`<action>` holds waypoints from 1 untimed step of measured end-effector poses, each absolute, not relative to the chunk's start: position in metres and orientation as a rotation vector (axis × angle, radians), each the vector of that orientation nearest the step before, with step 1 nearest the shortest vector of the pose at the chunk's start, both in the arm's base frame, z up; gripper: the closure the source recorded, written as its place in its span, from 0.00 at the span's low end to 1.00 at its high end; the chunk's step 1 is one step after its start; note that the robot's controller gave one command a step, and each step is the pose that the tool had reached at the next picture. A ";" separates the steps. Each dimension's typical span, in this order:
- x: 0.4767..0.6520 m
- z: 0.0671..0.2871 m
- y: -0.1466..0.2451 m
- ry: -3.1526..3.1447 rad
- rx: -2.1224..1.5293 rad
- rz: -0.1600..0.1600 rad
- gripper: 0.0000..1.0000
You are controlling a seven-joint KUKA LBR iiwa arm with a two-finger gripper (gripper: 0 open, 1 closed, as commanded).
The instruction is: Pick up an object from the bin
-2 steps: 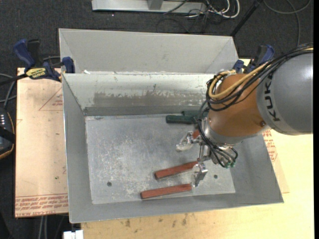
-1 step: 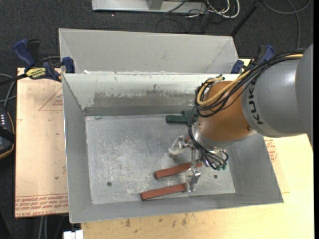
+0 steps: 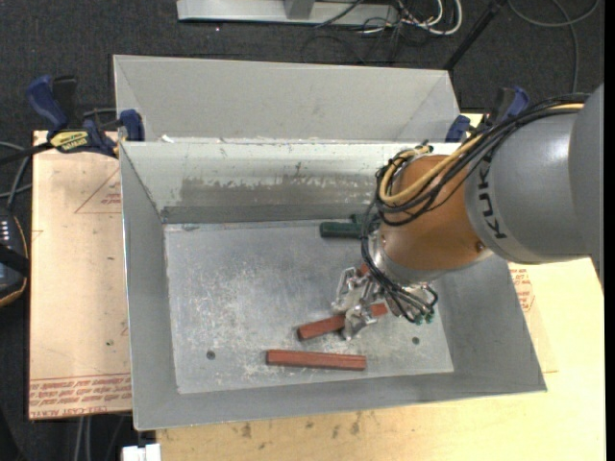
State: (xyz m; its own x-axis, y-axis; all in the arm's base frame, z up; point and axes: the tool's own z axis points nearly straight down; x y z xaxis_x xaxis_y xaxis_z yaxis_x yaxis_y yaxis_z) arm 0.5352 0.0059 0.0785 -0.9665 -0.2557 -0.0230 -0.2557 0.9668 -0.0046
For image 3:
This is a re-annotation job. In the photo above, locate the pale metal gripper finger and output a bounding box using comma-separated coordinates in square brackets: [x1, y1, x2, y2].
[341, 303, 381, 343]
[331, 266, 361, 313]

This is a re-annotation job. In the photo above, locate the red-brown flat block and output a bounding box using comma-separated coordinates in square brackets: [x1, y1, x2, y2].
[296, 302, 389, 342]
[265, 349, 368, 372]

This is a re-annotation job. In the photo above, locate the dark green flat block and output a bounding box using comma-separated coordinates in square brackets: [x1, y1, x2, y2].
[319, 213, 381, 240]

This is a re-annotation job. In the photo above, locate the grey metal bin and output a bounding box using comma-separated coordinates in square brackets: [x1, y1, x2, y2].
[112, 54, 549, 432]

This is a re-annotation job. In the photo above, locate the brown cardboard board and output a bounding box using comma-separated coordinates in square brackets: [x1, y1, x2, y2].
[28, 130, 604, 422]

